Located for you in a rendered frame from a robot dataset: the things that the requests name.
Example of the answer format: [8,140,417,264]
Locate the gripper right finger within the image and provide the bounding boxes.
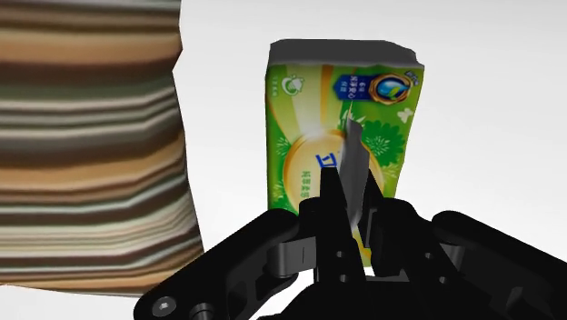
[357,168,567,320]

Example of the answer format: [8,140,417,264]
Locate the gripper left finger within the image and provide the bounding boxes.
[134,166,367,320]

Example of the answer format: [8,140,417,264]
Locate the green tissue pack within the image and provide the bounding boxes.
[264,38,425,269]

